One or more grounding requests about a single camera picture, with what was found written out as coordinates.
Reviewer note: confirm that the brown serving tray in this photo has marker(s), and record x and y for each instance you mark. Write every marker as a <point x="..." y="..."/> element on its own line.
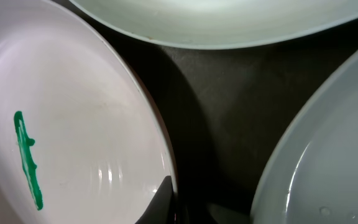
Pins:
<point x="224" y="111"/>

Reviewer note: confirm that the white plate top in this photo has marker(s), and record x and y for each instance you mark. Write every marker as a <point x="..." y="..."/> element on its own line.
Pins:
<point x="218" y="24"/>

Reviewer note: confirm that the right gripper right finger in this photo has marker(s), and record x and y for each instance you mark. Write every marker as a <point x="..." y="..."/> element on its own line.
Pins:
<point x="224" y="215"/>

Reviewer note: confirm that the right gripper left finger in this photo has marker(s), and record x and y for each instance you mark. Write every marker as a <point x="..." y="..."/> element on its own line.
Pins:
<point x="161" y="209"/>

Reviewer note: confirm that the white plate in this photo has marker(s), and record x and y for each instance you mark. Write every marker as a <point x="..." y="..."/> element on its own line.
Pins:
<point x="312" y="174"/>
<point x="218" y="24"/>
<point x="79" y="140"/>

